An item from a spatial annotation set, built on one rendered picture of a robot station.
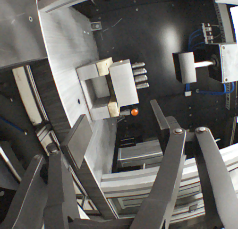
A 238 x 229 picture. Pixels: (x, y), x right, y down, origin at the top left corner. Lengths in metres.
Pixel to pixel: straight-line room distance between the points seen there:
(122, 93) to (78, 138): 0.21
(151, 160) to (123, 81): 0.29
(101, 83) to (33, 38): 0.25
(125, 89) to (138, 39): 0.34
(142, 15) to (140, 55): 0.18
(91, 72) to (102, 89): 0.10
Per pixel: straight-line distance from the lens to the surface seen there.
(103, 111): 0.36
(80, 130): 0.17
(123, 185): 0.35
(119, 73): 0.34
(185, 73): 0.44
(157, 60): 0.67
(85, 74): 0.34
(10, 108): 0.58
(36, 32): 0.24
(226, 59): 0.48
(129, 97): 0.36
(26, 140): 0.60
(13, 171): 0.27
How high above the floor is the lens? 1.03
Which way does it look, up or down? 8 degrees down
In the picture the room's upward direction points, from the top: 79 degrees clockwise
